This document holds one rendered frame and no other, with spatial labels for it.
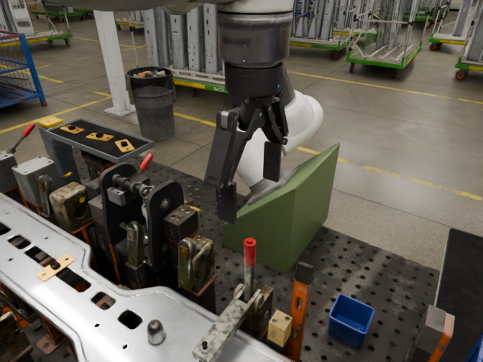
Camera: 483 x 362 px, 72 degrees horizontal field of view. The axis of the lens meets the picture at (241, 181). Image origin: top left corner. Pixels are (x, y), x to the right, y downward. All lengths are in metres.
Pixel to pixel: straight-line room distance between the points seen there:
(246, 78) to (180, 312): 0.52
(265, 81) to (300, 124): 0.82
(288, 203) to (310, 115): 0.37
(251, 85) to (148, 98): 3.26
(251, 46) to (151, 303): 0.58
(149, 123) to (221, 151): 3.37
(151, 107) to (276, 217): 2.77
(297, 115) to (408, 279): 0.69
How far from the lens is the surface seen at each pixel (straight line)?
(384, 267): 1.36
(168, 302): 0.79
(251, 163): 1.21
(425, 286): 1.35
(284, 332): 0.67
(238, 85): 0.43
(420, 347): 0.60
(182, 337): 0.74
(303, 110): 1.22
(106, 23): 4.61
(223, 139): 0.42
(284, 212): 1.07
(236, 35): 0.41
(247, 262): 0.62
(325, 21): 8.21
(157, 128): 3.79
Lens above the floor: 1.61
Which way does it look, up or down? 32 degrees down
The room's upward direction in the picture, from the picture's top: straight up
